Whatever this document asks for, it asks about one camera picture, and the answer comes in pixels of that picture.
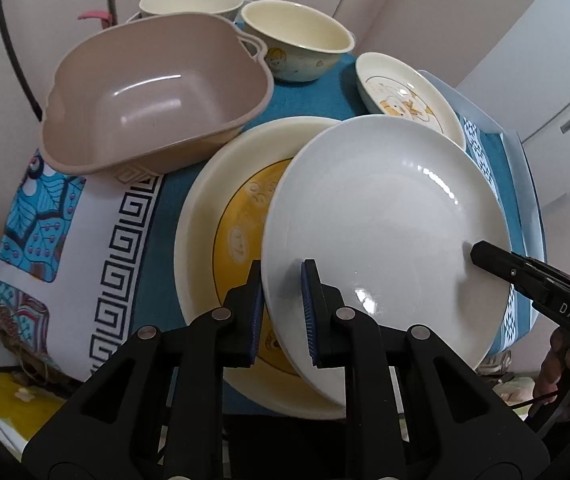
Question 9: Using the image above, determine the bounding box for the beige square bowl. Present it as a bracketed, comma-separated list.
[39, 14, 275, 177]

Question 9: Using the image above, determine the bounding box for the yellow cloth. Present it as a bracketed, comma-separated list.
[0, 372, 66, 441]

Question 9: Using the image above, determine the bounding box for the plain off-white bowl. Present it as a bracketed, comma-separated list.
[138, 0, 245, 23]

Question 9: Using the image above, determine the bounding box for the large white plate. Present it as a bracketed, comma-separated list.
[261, 114, 510, 407]

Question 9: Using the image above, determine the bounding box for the cream bowl with cartoon print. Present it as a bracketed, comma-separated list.
[240, 1, 356, 83]

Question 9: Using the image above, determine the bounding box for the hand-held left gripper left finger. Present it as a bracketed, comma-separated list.
[21, 259, 266, 480]

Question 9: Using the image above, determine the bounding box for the small plate with cartoon print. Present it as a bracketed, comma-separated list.
[355, 52, 466, 151]

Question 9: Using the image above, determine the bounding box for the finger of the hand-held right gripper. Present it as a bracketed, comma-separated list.
[470, 241, 548, 291]

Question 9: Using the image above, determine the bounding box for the black cable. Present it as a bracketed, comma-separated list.
[0, 0, 46, 121]

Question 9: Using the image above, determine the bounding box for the patterned blue tablecloth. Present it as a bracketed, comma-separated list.
[0, 52, 536, 411]

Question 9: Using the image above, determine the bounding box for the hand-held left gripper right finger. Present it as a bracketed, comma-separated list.
[300, 259, 550, 480]

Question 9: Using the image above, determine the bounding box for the cream plate with yellow centre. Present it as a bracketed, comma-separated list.
[173, 116, 351, 420]

